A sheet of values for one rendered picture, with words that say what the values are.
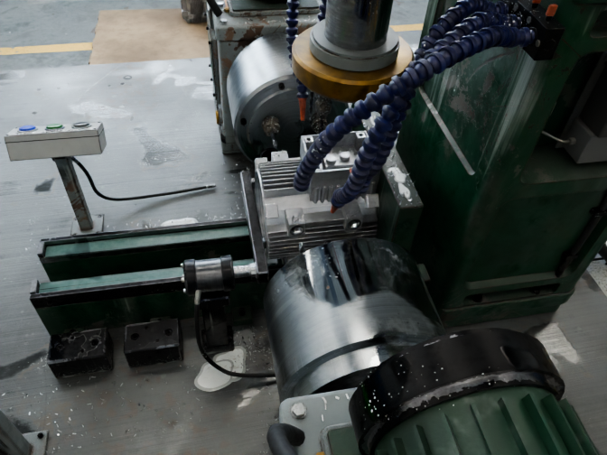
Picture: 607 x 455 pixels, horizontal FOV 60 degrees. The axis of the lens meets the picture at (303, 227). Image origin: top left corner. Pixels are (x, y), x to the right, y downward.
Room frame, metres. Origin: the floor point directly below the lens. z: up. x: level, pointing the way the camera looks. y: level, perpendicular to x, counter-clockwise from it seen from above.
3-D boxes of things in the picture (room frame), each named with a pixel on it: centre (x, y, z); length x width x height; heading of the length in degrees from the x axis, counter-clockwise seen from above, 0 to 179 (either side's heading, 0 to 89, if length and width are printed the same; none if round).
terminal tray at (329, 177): (0.72, -0.05, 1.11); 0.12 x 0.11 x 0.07; 104
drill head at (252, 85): (1.06, 0.07, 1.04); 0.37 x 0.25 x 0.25; 14
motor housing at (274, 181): (0.71, -0.01, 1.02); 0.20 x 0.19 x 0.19; 104
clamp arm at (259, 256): (0.66, 0.09, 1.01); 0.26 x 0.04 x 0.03; 14
